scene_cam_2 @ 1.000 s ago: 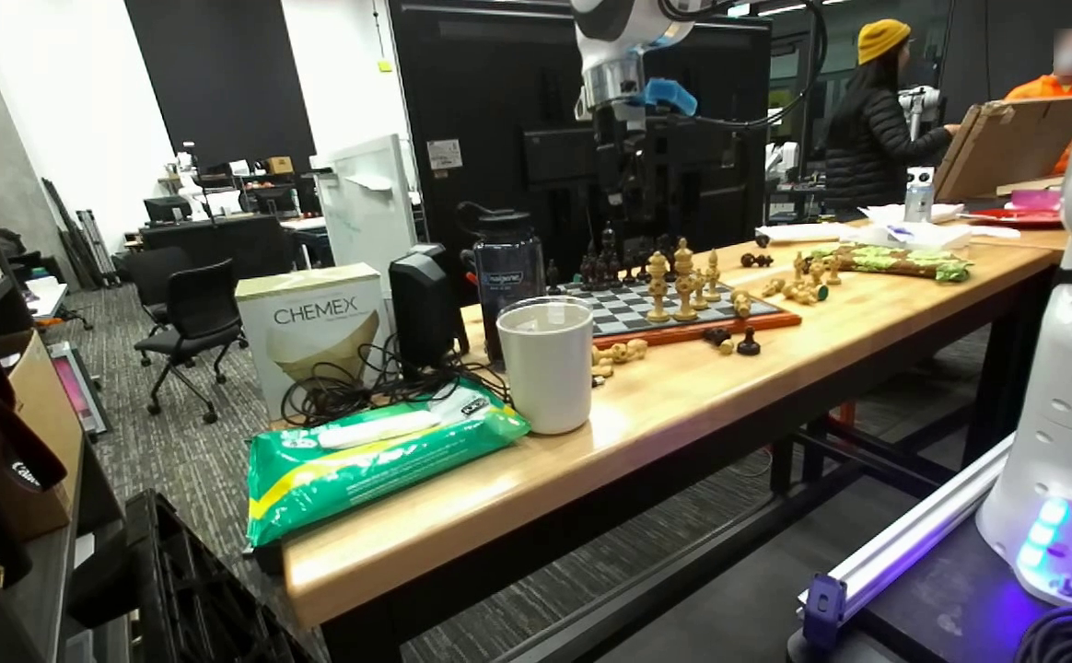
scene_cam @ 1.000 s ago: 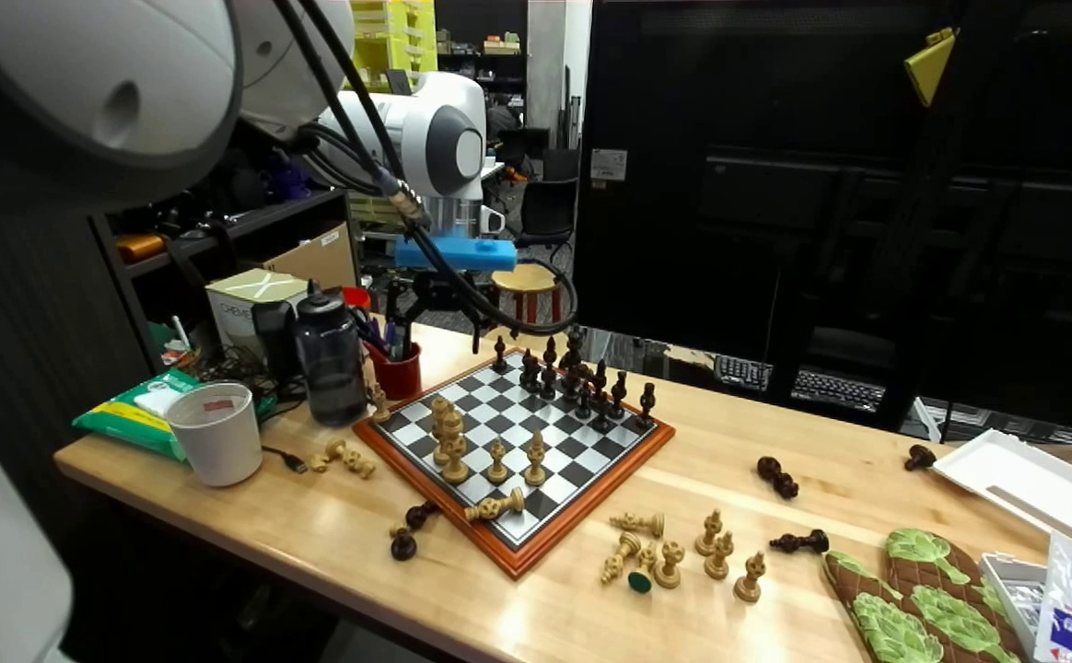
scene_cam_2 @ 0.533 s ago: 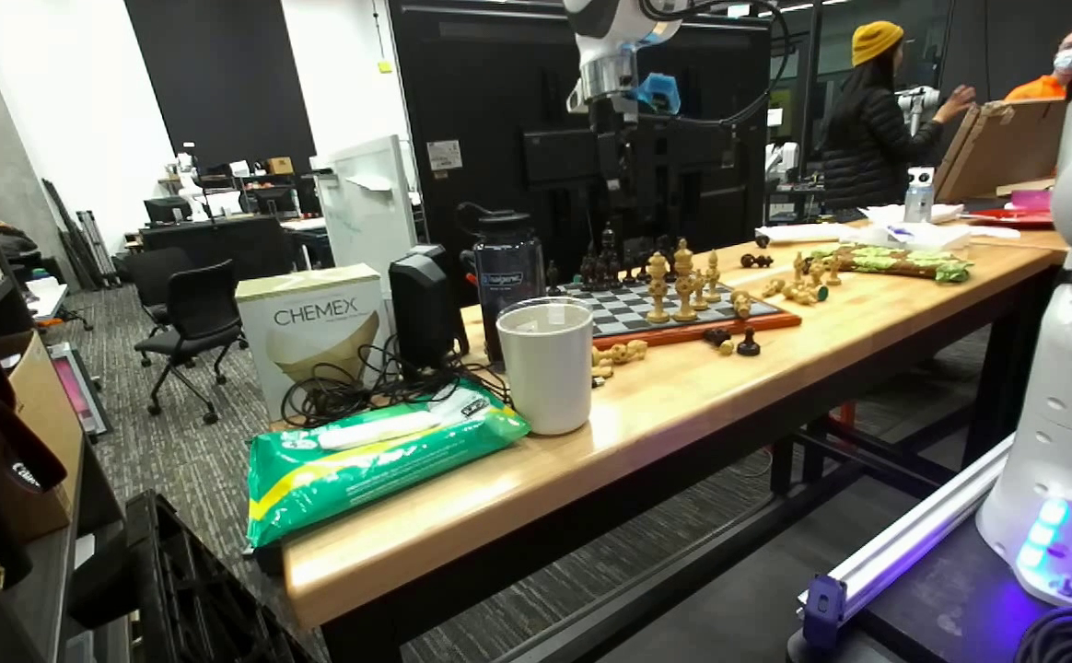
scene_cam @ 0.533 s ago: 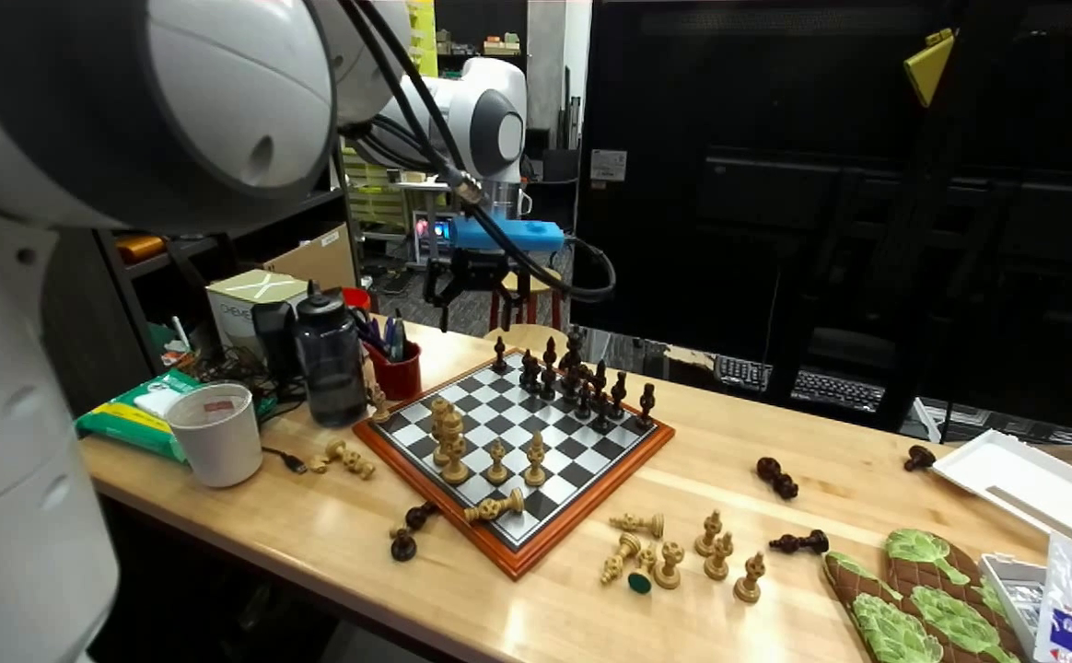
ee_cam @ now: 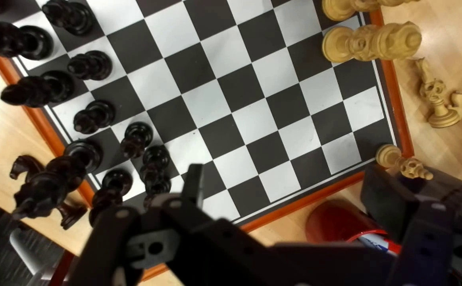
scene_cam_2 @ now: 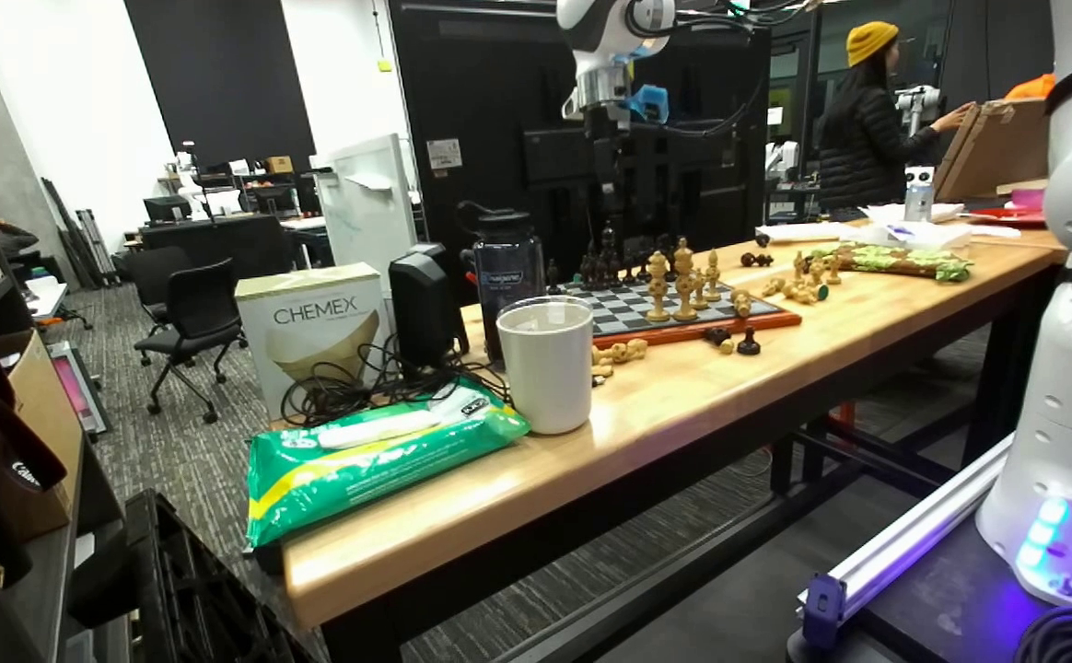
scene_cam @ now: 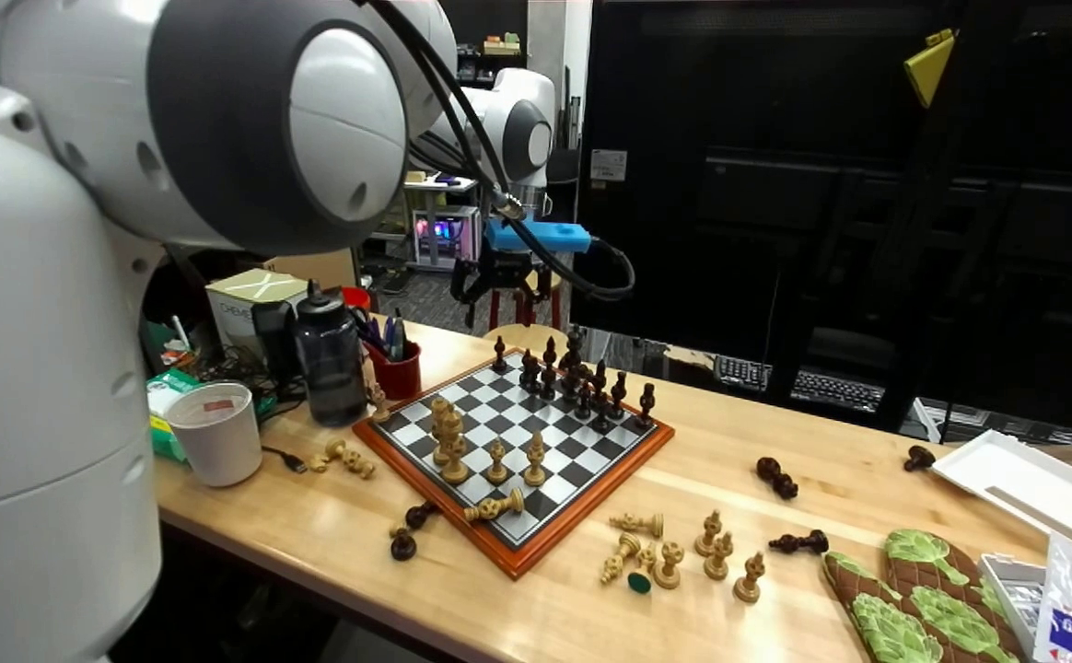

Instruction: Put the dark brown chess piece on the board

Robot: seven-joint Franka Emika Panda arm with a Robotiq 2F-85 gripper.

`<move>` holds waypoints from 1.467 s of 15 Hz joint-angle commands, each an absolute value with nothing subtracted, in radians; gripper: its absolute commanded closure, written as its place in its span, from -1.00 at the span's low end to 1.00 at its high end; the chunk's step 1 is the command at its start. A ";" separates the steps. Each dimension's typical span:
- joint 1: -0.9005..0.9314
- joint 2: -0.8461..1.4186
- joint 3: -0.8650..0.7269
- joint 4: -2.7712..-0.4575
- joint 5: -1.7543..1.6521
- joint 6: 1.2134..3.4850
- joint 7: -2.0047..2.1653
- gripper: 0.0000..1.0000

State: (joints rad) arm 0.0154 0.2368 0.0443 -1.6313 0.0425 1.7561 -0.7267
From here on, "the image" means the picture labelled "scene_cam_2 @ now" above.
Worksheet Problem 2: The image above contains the wooden chess board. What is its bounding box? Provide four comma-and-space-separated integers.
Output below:
555, 285, 798, 345

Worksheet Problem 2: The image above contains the white Chemex box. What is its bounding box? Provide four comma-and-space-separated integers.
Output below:
235, 261, 389, 419

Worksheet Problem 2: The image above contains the dark chess piece centre table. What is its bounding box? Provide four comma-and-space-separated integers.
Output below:
739, 250, 774, 268

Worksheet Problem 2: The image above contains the person in yellow beanie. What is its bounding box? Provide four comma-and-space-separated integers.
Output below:
818, 18, 904, 213

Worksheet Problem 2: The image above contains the black coffee grinder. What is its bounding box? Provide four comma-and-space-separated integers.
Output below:
387, 245, 467, 385

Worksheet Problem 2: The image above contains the black gripper blue mount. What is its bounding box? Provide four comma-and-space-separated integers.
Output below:
561, 51, 669, 124

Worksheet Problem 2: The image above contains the black office chair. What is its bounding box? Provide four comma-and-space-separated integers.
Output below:
141, 260, 243, 425

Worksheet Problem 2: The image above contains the green wipes packet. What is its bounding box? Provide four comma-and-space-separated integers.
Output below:
248, 380, 528, 548

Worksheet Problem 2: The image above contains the white paper cup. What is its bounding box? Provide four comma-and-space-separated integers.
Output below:
498, 295, 593, 434

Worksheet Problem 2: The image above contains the dark chess piece near board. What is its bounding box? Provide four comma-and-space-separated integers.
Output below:
738, 330, 763, 358

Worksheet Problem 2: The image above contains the white tray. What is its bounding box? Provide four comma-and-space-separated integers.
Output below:
862, 204, 992, 248

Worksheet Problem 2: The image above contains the dark chess piece lying left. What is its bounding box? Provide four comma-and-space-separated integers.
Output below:
701, 330, 732, 345

